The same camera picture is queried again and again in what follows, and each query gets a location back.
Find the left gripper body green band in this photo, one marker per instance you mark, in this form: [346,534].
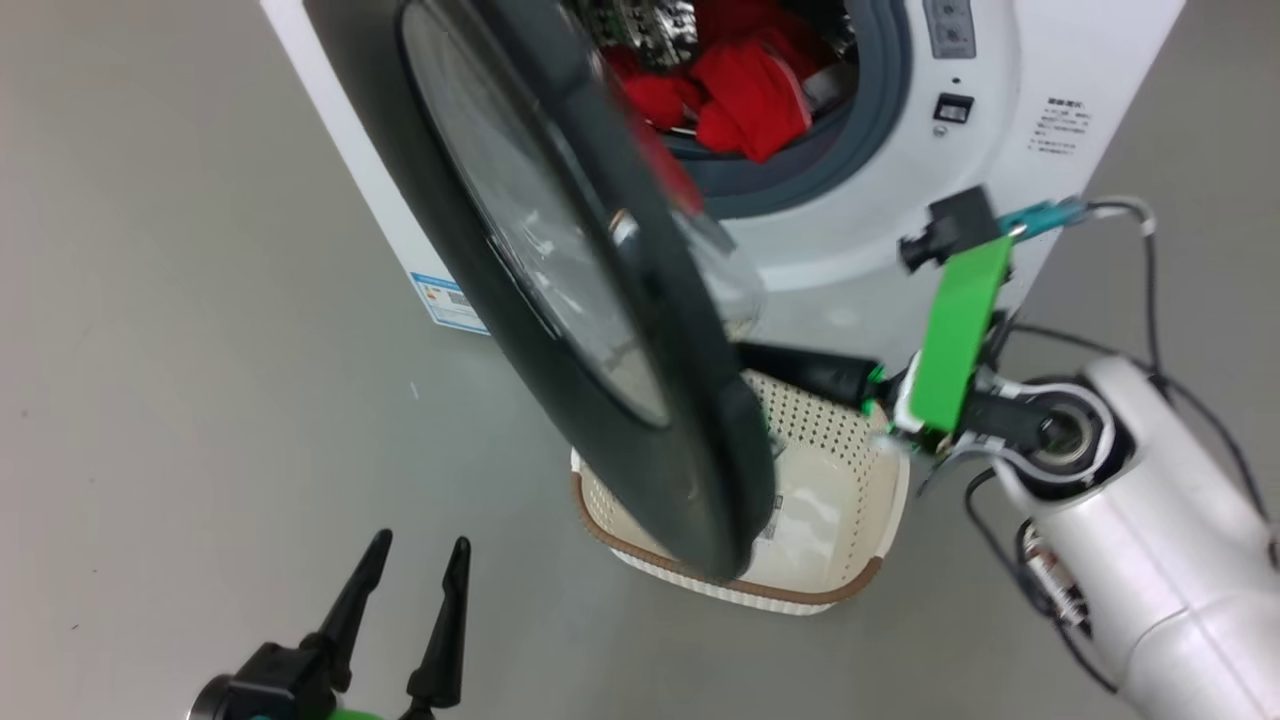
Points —
[270,685]

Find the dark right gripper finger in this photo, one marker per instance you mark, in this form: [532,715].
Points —
[810,372]

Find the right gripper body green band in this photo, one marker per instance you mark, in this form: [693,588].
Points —
[960,330]

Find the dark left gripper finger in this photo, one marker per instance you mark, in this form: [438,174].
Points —
[350,610]
[445,640]

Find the dark round glass washer door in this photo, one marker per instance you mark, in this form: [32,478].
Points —
[690,450]

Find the red and white jersey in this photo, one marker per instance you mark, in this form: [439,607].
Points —
[750,90]

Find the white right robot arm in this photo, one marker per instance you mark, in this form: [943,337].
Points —
[1150,560]

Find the white barcode sticker in basket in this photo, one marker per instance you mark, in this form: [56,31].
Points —
[770,520]

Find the cream plastic basket brown rim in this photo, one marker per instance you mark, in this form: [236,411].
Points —
[840,540]

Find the black door latch socket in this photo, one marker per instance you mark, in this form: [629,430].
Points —
[954,108]

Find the grey rubber door gasket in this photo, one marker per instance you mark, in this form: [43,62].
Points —
[880,100]

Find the white front-load washing machine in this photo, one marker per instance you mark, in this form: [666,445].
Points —
[1040,60]

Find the printed text label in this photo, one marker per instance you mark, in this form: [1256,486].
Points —
[1060,125]

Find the grey warning sticker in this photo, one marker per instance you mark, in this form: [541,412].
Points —
[950,25]

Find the blue energy label sticker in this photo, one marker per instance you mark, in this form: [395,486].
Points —
[450,300]

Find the stainless steel drum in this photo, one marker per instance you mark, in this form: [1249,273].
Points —
[650,30]

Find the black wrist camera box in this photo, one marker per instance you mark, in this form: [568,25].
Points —
[950,230]

